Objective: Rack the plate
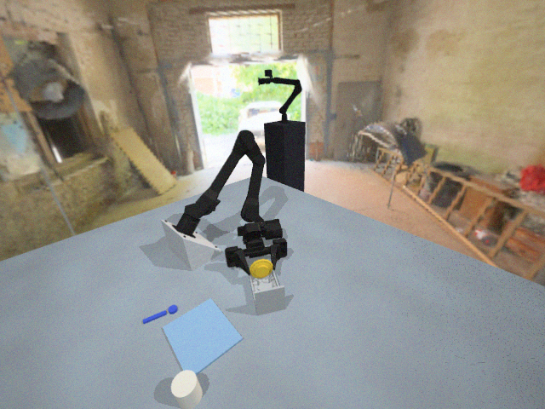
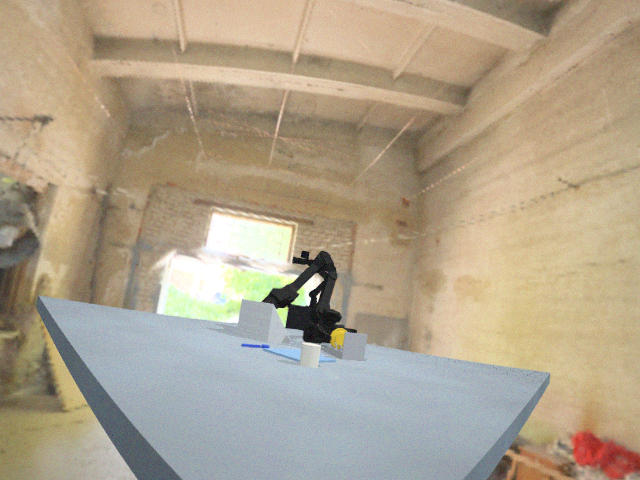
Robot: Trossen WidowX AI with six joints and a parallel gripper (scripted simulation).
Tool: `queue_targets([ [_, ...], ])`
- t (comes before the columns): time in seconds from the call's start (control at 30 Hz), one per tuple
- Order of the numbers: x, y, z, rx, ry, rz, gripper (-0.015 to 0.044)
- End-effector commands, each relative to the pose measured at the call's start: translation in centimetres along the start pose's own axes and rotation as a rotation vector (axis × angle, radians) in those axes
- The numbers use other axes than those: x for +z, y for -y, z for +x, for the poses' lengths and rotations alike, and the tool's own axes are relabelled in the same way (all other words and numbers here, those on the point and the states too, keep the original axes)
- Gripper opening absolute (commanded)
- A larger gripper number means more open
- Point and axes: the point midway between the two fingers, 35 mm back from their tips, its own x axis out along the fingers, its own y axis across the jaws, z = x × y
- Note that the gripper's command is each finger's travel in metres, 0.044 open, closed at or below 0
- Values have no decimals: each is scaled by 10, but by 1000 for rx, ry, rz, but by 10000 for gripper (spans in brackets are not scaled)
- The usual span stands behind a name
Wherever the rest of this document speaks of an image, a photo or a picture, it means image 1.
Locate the light blue flat mat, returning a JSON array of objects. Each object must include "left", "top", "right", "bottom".
[{"left": 163, "top": 298, "right": 243, "bottom": 375}]

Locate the yellow plate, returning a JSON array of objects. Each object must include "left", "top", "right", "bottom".
[{"left": 250, "top": 259, "right": 273, "bottom": 278}]

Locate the white cylinder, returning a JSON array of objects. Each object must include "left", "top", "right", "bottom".
[{"left": 171, "top": 371, "right": 203, "bottom": 409}]

